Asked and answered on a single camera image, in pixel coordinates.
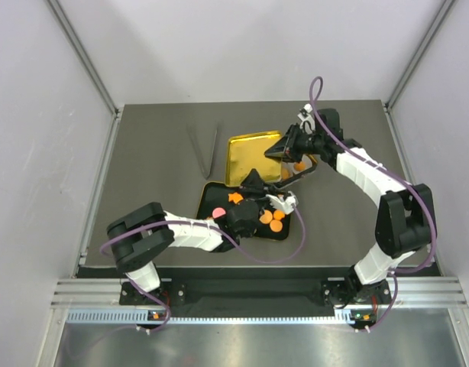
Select gold tin lid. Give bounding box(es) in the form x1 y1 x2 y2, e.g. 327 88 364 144
225 131 282 187

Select black rectangular cookie tray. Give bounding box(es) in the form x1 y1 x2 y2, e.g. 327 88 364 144
196 182 291 241

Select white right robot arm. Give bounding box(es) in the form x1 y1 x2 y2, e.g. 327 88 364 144
264 106 436 304

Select metal serving tongs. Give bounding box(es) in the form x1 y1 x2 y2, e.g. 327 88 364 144
186 120 222 180

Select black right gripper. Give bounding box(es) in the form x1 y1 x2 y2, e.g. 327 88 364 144
265 123 325 164

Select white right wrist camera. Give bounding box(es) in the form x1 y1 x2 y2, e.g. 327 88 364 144
298 104 315 134

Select right aluminium frame post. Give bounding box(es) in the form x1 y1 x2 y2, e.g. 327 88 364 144
383 0 457 113

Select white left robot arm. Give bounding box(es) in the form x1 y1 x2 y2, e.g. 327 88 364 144
100 169 268 304

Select aluminium frame post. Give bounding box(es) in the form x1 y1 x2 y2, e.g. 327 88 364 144
383 0 457 113
44 0 119 116

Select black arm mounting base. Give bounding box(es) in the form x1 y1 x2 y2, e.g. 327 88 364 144
120 278 388 313

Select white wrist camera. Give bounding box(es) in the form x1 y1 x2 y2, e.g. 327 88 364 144
298 104 315 134
265 191 299 215

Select grey slotted cable duct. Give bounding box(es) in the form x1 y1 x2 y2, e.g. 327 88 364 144
66 309 375 326

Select round orange cookie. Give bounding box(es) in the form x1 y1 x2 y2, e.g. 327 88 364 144
260 211 273 225
269 219 283 233

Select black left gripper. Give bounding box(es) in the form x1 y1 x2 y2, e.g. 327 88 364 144
238 167 278 215

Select pink round cookie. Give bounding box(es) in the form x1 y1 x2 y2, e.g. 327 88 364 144
212 207 226 219

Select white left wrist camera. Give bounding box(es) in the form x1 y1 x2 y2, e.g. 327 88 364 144
265 191 299 215

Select dark square cookie tin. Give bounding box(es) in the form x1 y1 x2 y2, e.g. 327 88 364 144
274 154 318 189

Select left aluminium frame post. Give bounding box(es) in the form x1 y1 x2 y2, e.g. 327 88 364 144
44 0 119 116

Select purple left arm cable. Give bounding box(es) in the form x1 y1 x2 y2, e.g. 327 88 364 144
99 204 308 333

